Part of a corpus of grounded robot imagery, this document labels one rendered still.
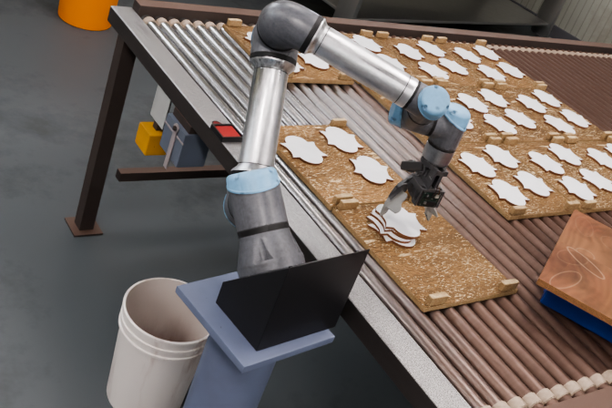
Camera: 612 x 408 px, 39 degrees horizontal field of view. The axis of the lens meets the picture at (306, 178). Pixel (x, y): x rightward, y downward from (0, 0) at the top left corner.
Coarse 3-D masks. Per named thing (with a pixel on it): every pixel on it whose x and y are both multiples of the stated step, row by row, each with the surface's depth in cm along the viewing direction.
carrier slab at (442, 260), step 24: (336, 216) 230; (360, 216) 232; (432, 216) 245; (360, 240) 223; (432, 240) 233; (456, 240) 237; (384, 264) 216; (408, 264) 219; (432, 264) 223; (456, 264) 227; (480, 264) 231; (408, 288) 210; (432, 288) 213; (456, 288) 217; (480, 288) 221
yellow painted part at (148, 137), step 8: (168, 112) 282; (144, 128) 282; (152, 128) 284; (160, 128) 284; (144, 136) 282; (152, 136) 280; (160, 136) 282; (144, 144) 283; (152, 144) 282; (144, 152) 283; (152, 152) 284; (160, 152) 286
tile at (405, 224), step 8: (384, 216) 229; (392, 216) 230; (400, 216) 232; (408, 216) 233; (392, 224) 227; (400, 224) 228; (408, 224) 229; (416, 224) 231; (400, 232) 225; (408, 232) 226; (416, 232) 227
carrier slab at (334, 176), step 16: (288, 128) 262; (304, 128) 266; (320, 128) 269; (320, 144) 260; (288, 160) 245; (336, 160) 255; (304, 176) 240; (320, 176) 243; (336, 176) 246; (352, 176) 250; (320, 192) 235; (336, 192) 238; (352, 192) 241; (368, 192) 244; (384, 192) 248
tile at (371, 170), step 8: (352, 160) 256; (360, 160) 258; (368, 160) 260; (360, 168) 253; (368, 168) 255; (376, 168) 257; (384, 168) 259; (368, 176) 251; (376, 176) 253; (384, 176) 254; (376, 184) 250
